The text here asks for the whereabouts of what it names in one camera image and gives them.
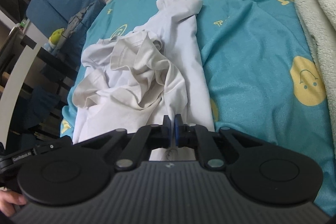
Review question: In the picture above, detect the white garment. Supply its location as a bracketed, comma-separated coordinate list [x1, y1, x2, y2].
[71, 0, 216, 162]

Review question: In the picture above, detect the blue folding sofa chair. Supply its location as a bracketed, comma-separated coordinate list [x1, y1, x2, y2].
[26, 0, 105, 65]

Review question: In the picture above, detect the person's left hand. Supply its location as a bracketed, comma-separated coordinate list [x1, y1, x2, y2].
[0, 190, 27, 217]

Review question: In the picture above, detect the black and white table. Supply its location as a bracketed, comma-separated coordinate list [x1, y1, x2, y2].
[1, 27, 77, 145]

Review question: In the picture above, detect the teal patterned bed sheet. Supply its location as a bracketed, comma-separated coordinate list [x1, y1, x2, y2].
[60, 0, 335, 215]

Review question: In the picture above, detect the yellow green plush toy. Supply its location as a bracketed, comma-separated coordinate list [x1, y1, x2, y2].
[49, 28, 65, 47]

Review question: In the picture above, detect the grey cloth on chair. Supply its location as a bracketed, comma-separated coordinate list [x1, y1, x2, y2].
[56, 2, 94, 50]

